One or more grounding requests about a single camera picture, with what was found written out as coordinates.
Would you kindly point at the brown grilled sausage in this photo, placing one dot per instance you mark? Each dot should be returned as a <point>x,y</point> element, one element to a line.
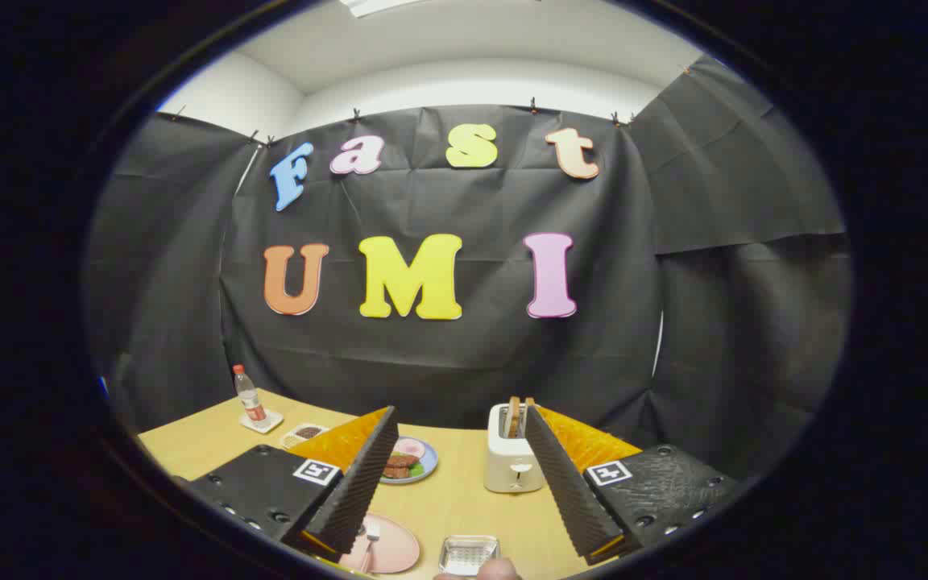
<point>395,472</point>
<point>402,461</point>

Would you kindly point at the white divided seasoning tray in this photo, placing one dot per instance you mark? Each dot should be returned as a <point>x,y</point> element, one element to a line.
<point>305,435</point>

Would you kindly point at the pink plate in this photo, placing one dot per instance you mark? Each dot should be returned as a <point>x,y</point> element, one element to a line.
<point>395,548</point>

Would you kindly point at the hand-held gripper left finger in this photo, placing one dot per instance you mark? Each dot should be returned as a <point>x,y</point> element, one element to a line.
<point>363,483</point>

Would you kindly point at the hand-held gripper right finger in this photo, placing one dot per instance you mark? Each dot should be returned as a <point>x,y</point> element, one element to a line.
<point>561,483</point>

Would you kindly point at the brown toast slice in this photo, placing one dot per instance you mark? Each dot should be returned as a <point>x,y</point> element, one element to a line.
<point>514,417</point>
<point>528,403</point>

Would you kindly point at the clear bottle with red cap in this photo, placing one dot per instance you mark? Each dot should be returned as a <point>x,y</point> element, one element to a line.
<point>249,396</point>

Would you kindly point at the white square coaster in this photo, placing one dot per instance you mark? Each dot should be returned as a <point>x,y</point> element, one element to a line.
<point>271,423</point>

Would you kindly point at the perforated metal basket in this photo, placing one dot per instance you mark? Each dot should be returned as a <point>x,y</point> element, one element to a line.
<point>468,554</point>

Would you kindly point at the pink ham slice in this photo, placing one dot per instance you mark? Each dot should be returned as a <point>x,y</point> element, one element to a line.
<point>412,447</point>

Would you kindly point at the blue plate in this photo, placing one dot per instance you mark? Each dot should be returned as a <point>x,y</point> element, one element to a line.
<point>428,461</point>

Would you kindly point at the ceiling light panel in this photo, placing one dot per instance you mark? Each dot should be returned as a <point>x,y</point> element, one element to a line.
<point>379,6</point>

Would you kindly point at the white toaster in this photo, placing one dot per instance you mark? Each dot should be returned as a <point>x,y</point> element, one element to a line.
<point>506,467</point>

